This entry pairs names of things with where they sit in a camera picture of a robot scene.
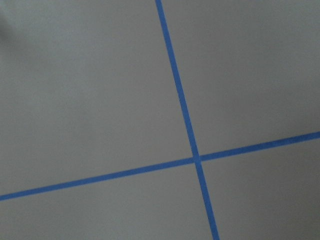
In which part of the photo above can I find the blue tape strip left wrist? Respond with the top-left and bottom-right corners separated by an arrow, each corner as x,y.
155,0 -> 220,240

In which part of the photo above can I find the blue tape cross strip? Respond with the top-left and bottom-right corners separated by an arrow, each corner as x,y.
0,131 -> 320,201

